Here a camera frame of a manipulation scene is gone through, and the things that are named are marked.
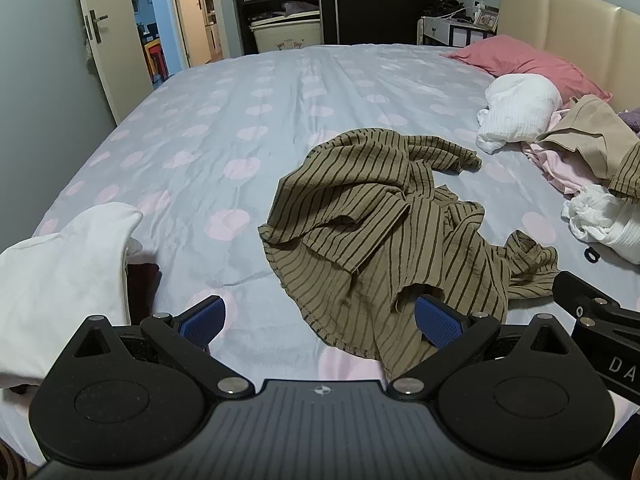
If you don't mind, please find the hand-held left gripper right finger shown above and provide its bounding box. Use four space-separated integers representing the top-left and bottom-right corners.
388 295 580 401

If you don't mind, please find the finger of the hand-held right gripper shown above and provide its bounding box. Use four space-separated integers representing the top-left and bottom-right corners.
552 271 640 333

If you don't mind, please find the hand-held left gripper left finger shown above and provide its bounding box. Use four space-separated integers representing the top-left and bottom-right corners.
75 296 256 401

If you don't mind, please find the brown striped shirt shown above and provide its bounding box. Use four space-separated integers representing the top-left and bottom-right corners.
257 129 560 383

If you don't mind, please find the dark maroon garment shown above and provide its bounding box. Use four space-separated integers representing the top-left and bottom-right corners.
127 262 161 326

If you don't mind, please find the white ribbed garment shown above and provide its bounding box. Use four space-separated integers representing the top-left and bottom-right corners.
561 184 640 265

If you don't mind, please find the pale pink garment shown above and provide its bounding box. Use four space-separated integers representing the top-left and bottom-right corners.
522 110 616 196

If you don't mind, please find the small brown striped garment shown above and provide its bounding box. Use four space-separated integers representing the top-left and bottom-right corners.
609 141 640 200

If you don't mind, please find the white folded garment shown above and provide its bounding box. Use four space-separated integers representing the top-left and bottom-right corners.
0 202 145 391

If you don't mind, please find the tan garment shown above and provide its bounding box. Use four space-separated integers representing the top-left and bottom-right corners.
536 94 640 183

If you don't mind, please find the white crumpled garment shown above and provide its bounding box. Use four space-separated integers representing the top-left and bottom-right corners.
476 74 563 155

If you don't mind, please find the polka dot bed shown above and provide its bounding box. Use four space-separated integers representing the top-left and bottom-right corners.
0 42 640 468

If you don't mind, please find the pink pillow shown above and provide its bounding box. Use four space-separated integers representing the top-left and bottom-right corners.
445 35 613 106

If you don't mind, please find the beige padded headboard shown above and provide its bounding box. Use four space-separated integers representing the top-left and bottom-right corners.
497 0 640 113

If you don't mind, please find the cream door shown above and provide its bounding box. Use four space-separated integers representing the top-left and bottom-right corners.
74 0 156 126

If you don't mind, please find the white nightstand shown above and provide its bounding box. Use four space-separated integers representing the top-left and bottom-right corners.
416 16 498 47

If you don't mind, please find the cream plastic tub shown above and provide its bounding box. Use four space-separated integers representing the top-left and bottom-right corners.
249 12 322 53

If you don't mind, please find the dark wardrobe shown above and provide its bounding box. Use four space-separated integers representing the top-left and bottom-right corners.
229 0 453 56

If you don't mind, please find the photo frame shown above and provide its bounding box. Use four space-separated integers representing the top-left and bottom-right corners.
474 7 500 31

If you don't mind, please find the metal door handle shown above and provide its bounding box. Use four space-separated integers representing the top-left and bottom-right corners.
84 9 109 43

